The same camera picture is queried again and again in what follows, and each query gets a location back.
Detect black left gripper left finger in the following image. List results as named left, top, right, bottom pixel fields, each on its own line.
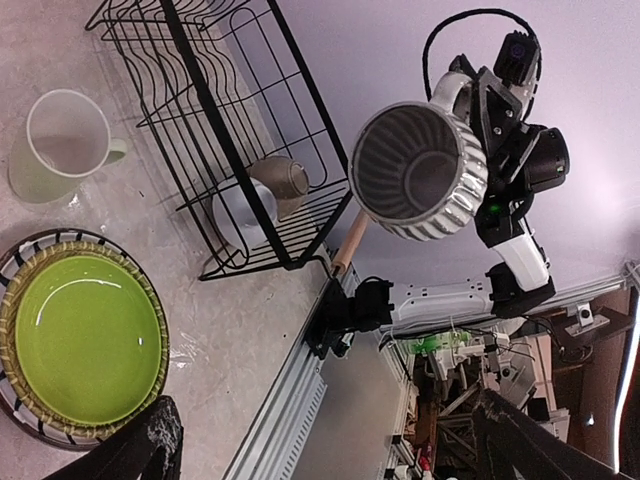
left=49, top=395, right=183, bottom=480

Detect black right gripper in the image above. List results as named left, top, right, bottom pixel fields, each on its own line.
left=470, top=67, right=545, bottom=200

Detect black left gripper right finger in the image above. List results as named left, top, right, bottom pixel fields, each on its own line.
left=472, top=389, right=627, bottom=480

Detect striped black white cup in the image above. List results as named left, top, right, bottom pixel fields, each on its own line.
left=348, top=72, right=488, bottom=242

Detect yellow green woven plate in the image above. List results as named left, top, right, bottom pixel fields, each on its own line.
left=1, top=241, right=169, bottom=440

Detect lime green plate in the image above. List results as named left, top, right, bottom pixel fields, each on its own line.
left=13, top=254, right=164, bottom=427

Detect white plate dark stripes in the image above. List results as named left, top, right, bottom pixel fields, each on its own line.
left=0, top=229, right=151, bottom=451

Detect white bowl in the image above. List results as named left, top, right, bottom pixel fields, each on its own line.
left=212, top=179, right=267, bottom=250

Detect light green cup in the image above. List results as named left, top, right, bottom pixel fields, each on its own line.
left=8, top=89, right=128, bottom=204

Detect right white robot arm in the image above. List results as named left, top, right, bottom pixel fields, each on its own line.
left=327, top=69, right=569, bottom=338

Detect beige cup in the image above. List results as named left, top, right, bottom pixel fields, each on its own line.
left=248, top=155, right=310, bottom=221

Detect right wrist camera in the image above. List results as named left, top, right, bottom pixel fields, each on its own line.
left=492, top=30, right=571, bottom=191

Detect aluminium front rail frame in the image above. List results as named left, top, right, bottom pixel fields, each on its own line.
left=219, top=239, right=640, bottom=480

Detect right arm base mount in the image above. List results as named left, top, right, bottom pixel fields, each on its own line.
left=304, top=277, right=394, bottom=360

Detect black wire dish rack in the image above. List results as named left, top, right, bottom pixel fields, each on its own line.
left=86, top=1, right=351, bottom=281

